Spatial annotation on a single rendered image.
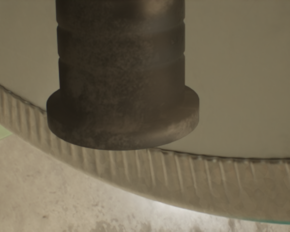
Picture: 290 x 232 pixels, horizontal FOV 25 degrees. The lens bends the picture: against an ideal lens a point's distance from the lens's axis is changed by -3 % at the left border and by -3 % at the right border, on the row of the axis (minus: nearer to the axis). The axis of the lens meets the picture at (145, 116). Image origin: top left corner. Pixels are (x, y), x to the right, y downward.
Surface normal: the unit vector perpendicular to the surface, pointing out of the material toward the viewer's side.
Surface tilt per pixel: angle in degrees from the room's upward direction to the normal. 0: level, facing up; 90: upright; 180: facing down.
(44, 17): 90
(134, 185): 90
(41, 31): 90
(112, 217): 0
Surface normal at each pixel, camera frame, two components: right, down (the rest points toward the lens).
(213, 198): -0.75, 0.36
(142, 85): 0.39, 0.34
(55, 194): 0.64, -0.16
